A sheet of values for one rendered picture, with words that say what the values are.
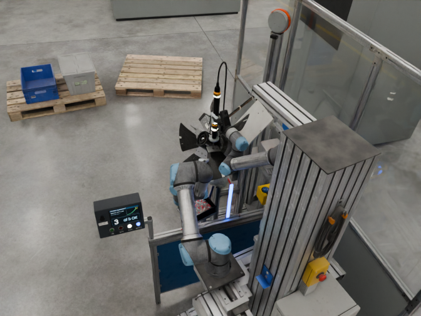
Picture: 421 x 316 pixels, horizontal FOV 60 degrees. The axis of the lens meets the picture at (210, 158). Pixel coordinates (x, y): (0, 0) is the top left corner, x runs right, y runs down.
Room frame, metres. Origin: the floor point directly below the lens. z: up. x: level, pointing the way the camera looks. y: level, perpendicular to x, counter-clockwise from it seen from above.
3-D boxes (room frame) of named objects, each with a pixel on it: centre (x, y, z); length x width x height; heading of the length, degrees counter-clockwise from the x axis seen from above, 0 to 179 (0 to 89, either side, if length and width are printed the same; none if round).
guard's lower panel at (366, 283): (2.18, -0.69, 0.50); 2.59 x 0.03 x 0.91; 21
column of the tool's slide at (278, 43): (2.52, -0.42, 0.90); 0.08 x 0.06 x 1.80; 56
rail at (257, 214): (1.55, -0.05, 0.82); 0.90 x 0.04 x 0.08; 111
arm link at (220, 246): (1.10, -0.07, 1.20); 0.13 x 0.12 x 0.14; 105
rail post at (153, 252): (1.39, 0.35, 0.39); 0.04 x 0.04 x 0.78; 21
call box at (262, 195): (1.69, -0.42, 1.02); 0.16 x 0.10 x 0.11; 111
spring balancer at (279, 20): (2.52, -0.42, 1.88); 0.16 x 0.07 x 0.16; 56
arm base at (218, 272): (1.11, -0.08, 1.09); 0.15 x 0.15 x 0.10
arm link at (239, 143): (1.68, -0.16, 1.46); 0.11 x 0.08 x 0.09; 31
